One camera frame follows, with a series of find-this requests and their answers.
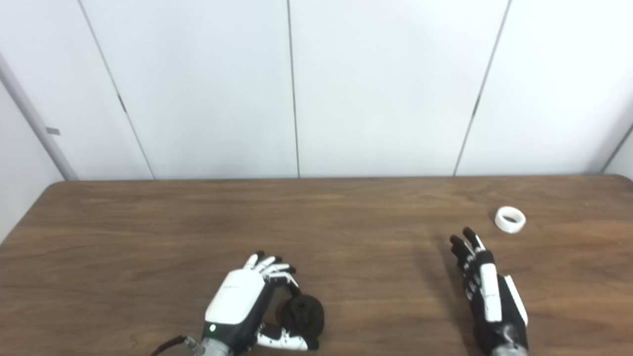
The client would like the grey wall corner post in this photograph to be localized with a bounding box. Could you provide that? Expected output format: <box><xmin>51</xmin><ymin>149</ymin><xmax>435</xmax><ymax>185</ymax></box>
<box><xmin>0</xmin><ymin>52</ymin><xmax>79</xmax><ymax>181</ymax></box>

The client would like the round black part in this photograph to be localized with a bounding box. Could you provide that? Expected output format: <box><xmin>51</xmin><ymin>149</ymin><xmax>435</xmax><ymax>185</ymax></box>
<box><xmin>279</xmin><ymin>295</ymin><xmax>325</xmax><ymax>342</ymax></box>

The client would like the white ring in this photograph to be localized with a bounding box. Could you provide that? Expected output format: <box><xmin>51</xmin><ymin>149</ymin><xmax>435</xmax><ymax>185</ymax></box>
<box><xmin>495</xmin><ymin>206</ymin><xmax>527</xmax><ymax>234</ymax></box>

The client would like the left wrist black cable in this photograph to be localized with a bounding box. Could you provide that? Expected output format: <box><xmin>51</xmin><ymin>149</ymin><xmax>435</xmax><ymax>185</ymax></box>
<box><xmin>150</xmin><ymin>335</ymin><xmax>191</xmax><ymax>356</ymax></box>

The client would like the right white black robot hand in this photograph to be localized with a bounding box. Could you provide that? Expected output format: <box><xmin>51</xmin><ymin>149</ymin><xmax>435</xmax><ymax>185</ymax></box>
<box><xmin>449</xmin><ymin>227</ymin><xmax>529</xmax><ymax>354</ymax></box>

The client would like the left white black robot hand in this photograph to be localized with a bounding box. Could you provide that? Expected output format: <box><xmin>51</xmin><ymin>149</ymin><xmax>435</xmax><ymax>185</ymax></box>
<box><xmin>204</xmin><ymin>251</ymin><xmax>319</xmax><ymax>355</ymax></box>

